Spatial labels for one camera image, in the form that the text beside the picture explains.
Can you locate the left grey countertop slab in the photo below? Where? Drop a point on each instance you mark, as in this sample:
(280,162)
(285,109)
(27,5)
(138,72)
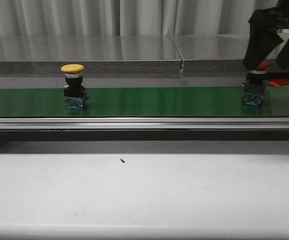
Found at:
(44,55)

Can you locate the green conveyor belt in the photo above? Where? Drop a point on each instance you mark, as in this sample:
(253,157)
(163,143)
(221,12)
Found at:
(144,102)

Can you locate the grey pleated curtain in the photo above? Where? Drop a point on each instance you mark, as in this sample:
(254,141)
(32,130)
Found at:
(126,17)

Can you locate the grey countertop slab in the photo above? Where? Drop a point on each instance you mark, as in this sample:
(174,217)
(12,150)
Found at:
(210,54)
(44,55)

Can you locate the red plastic tray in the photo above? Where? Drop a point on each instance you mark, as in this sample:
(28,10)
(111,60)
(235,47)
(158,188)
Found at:
(280,82)

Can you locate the right grey countertop slab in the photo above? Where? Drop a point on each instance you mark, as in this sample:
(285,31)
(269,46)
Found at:
(210,54)

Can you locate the red mushroom push button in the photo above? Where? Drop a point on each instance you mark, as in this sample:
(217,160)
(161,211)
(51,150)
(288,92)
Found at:
(254,90)

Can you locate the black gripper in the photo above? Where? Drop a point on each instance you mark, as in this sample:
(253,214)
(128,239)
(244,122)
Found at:
(264,38)

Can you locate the worn yellow mushroom push button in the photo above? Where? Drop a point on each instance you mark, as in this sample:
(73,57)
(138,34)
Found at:
(75,94)

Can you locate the aluminium conveyor side rail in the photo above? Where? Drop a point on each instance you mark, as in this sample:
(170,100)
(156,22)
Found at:
(144,123)

